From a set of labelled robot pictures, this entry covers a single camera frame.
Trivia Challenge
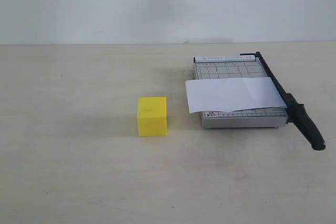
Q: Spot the grey paper cutter base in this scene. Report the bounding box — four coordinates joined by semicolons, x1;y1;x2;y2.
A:
193;53;288;129

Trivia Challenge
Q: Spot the yellow foam cube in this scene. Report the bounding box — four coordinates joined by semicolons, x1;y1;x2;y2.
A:
137;97;167;137

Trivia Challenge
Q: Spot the white paper sheet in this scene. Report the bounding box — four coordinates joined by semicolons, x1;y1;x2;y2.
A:
185;77;287;113

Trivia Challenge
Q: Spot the black cutter blade lever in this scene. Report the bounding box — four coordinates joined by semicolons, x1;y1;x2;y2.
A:
240;52;326;151

